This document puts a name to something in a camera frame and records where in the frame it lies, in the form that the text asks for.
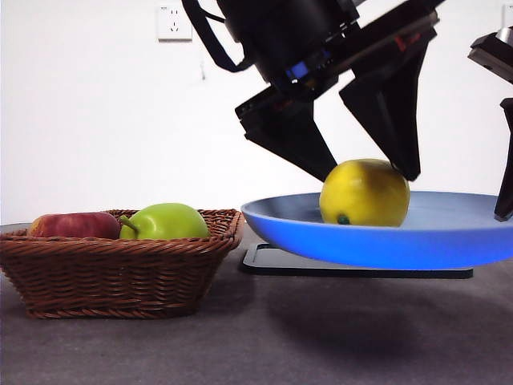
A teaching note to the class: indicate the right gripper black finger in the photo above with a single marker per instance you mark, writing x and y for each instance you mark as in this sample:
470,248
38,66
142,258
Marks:
508,180

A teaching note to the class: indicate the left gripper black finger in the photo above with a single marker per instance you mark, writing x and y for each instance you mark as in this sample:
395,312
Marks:
296,136
397,112

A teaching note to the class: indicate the yellow lemon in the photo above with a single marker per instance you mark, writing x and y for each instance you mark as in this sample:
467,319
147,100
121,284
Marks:
364,192

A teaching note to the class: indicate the blue round plate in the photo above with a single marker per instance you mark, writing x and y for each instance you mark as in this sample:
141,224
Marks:
360,248

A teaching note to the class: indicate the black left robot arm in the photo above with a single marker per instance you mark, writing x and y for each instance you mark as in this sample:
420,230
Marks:
280,32

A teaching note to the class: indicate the brown wicker basket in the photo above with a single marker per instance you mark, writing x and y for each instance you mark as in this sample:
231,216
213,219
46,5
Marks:
120,280

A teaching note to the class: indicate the black flat tray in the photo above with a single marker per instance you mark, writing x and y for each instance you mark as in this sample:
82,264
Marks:
256,265

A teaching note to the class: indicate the green apple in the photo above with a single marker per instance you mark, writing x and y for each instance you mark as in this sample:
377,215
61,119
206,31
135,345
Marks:
168,224

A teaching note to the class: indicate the red apple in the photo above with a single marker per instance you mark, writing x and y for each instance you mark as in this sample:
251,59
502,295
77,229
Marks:
72,225

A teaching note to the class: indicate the white wall socket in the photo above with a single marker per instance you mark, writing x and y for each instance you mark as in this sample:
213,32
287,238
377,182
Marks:
508,18
168,34

